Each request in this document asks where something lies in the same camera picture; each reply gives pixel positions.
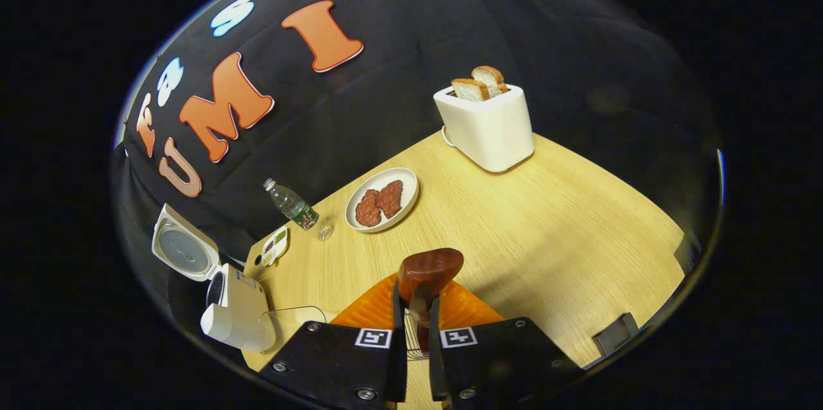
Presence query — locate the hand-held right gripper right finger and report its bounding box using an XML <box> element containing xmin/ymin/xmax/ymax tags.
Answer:
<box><xmin>428</xmin><ymin>279</ymin><xmax>586</xmax><ymax>410</ymax></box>

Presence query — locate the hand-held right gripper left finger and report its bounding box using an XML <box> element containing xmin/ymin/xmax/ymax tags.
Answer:
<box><xmin>259</xmin><ymin>272</ymin><xmax>409</xmax><ymax>409</ymax></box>

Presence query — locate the brown wooden spoon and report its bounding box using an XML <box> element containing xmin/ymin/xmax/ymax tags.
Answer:
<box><xmin>397</xmin><ymin>247</ymin><xmax>465</xmax><ymax>353</ymax></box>

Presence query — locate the white rice cooker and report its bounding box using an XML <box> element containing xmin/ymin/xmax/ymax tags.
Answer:
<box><xmin>151</xmin><ymin>203</ymin><xmax>277</xmax><ymax>353</ymax></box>

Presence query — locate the white green seasoning dish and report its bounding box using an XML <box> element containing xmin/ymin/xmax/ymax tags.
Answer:
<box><xmin>261</xmin><ymin>225</ymin><xmax>290</xmax><ymax>268</ymax></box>

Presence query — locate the white round plate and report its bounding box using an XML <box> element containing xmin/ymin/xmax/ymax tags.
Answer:
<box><xmin>345</xmin><ymin>167</ymin><xmax>420</xmax><ymax>233</ymax></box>

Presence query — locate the clear plastic water bottle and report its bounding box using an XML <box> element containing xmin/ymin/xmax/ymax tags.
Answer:
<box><xmin>262</xmin><ymin>177</ymin><xmax>320</xmax><ymax>231</ymax></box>

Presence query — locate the white toaster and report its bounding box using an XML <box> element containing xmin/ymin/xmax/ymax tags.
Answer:
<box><xmin>433</xmin><ymin>82</ymin><xmax>536</xmax><ymax>174</ymax></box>

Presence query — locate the black backdrop cloth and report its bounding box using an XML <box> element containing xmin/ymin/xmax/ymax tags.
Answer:
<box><xmin>113</xmin><ymin>0</ymin><xmax>721</xmax><ymax>334</ymax></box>

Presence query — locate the toast bread slice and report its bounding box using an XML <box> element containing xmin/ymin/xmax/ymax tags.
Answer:
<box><xmin>450</xmin><ymin>78</ymin><xmax>491</xmax><ymax>102</ymax></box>
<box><xmin>471</xmin><ymin>66</ymin><xmax>509</xmax><ymax>97</ymax></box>

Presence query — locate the grey table bracket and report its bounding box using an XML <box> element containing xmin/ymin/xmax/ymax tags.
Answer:
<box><xmin>592</xmin><ymin>312</ymin><xmax>640</xmax><ymax>356</ymax></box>
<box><xmin>675</xmin><ymin>230</ymin><xmax>703</xmax><ymax>276</ymax></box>

